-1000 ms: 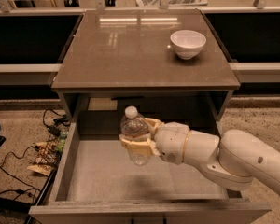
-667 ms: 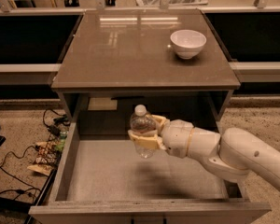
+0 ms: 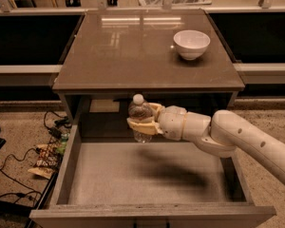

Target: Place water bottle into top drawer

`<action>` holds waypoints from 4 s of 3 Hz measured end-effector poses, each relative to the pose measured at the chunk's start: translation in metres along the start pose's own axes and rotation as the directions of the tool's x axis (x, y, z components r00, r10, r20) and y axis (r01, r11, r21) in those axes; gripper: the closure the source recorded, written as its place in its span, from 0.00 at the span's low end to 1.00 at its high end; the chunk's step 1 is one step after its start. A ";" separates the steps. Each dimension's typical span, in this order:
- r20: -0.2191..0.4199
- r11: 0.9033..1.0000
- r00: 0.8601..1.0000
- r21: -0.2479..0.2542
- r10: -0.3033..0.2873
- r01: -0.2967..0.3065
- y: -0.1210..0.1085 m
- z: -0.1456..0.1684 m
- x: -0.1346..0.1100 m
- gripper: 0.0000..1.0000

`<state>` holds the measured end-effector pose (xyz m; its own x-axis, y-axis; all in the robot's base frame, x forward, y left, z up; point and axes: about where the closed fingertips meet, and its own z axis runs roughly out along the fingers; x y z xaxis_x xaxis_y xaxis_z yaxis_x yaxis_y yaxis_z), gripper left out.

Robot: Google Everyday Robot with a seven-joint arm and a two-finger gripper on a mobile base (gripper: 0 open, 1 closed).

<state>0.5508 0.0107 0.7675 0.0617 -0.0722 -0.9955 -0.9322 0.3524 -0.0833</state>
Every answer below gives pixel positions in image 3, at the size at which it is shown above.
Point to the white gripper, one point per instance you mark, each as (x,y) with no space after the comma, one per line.
(171,123)

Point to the clear plastic water bottle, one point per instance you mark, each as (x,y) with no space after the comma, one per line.
(139,109)

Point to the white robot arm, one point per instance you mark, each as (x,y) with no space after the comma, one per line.
(219,135)

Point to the grey cabinet with glass top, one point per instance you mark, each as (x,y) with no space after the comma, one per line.
(118,52)

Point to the open grey top drawer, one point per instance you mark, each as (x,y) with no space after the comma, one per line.
(107,180)

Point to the green bottle on floor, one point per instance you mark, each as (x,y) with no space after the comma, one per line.
(63,144)

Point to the white ceramic bowl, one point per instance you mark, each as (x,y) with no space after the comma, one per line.
(191,44)

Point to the black power adapter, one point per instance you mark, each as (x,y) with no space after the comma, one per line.
(54,132)

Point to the brown snack bag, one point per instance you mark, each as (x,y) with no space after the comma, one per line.
(47,163)

